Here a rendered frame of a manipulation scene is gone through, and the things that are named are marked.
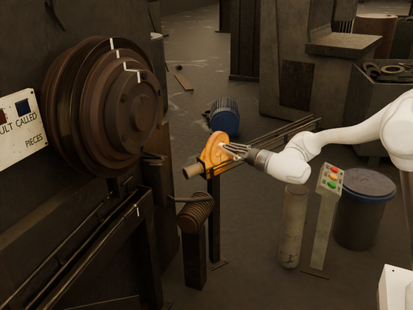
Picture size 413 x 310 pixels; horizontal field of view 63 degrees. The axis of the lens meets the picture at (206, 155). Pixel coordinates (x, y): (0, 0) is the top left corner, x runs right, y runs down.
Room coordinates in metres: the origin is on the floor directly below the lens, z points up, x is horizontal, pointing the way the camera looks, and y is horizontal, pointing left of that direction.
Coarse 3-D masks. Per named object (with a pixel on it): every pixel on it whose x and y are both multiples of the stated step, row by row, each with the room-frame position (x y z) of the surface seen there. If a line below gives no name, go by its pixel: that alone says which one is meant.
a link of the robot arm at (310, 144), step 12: (384, 108) 0.94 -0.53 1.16; (372, 120) 0.94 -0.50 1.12; (300, 132) 1.32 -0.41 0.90; (324, 132) 1.17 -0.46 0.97; (336, 132) 1.08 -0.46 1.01; (348, 132) 1.00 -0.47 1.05; (360, 132) 0.96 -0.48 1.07; (372, 132) 0.93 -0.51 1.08; (288, 144) 1.26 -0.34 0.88; (300, 144) 1.22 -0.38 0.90; (312, 144) 1.20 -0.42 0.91; (324, 144) 1.18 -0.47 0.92; (348, 144) 1.02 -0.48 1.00; (312, 156) 1.20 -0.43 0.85
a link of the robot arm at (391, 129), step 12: (408, 96) 0.75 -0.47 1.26; (396, 108) 0.72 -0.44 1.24; (408, 108) 0.70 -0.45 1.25; (384, 120) 0.72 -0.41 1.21; (396, 120) 0.69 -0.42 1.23; (408, 120) 0.67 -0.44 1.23; (384, 132) 0.70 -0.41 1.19; (396, 132) 0.68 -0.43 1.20; (408, 132) 0.67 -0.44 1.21; (384, 144) 0.70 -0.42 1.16; (396, 144) 0.68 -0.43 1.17; (408, 144) 0.66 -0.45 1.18; (396, 156) 0.68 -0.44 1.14; (408, 156) 0.66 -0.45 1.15; (408, 168) 0.69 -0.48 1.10; (408, 180) 0.70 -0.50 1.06; (408, 192) 0.70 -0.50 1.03; (408, 204) 0.69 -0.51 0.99; (408, 216) 0.69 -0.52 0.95; (408, 228) 0.69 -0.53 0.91; (408, 288) 0.66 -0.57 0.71; (408, 300) 0.63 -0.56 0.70
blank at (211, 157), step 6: (216, 132) 1.34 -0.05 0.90; (222, 132) 1.35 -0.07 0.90; (210, 138) 1.31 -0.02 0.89; (216, 138) 1.30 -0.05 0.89; (222, 138) 1.34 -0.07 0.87; (228, 138) 1.38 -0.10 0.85; (210, 144) 1.29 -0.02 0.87; (216, 144) 1.31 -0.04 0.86; (210, 150) 1.27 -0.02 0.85; (210, 156) 1.27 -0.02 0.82; (216, 156) 1.31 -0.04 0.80; (222, 156) 1.35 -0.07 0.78; (210, 162) 1.28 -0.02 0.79; (216, 162) 1.31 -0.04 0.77
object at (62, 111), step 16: (80, 48) 1.05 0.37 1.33; (96, 48) 1.02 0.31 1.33; (128, 48) 1.16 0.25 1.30; (80, 64) 0.96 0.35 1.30; (64, 80) 0.95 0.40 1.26; (80, 80) 0.94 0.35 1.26; (64, 96) 0.92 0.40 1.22; (80, 96) 0.93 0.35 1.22; (64, 112) 0.90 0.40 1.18; (64, 128) 0.89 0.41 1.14; (80, 128) 0.90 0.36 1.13; (64, 144) 0.90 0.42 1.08; (80, 144) 0.89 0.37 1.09; (80, 160) 0.88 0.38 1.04; (112, 176) 0.99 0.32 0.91
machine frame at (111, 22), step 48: (0, 0) 0.94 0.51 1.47; (48, 0) 1.09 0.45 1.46; (96, 0) 1.28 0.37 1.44; (144, 0) 1.56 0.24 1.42; (0, 48) 0.91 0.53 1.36; (48, 48) 1.05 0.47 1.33; (144, 48) 1.53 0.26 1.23; (0, 96) 0.87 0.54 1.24; (0, 192) 0.79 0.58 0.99; (48, 192) 0.92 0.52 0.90; (96, 192) 1.04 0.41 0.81; (0, 240) 0.72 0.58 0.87; (48, 240) 0.82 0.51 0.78; (0, 288) 0.71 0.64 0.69; (48, 288) 0.77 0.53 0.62; (96, 288) 0.94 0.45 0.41; (144, 288) 1.21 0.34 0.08
